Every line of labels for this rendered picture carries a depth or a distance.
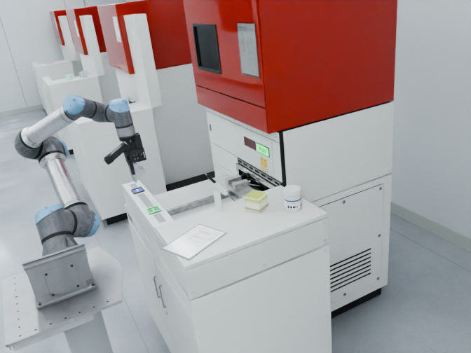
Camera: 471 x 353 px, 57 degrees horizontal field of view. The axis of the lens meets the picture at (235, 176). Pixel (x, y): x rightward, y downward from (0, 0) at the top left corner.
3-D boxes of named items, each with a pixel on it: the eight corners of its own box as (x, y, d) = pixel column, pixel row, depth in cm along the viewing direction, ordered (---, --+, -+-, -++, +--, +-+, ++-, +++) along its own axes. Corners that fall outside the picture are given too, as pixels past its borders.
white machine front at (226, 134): (216, 163, 277) (208, 101, 261) (288, 210, 209) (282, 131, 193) (212, 164, 276) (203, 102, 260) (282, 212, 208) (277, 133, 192)
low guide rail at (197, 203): (244, 190, 236) (244, 184, 235) (247, 190, 234) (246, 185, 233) (157, 218, 217) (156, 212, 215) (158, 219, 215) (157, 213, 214)
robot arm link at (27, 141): (-1, 135, 190) (71, 85, 168) (22, 139, 199) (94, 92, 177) (2, 160, 187) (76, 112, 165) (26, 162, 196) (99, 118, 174)
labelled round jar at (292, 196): (295, 203, 184) (294, 183, 180) (305, 209, 178) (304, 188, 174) (281, 208, 181) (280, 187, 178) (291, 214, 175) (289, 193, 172)
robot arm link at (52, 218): (33, 245, 169) (25, 215, 173) (63, 244, 180) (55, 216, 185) (52, 230, 164) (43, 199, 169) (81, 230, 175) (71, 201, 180)
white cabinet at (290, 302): (240, 285, 292) (226, 174, 260) (333, 387, 211) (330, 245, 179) (149, 323, 267) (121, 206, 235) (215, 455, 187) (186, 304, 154)
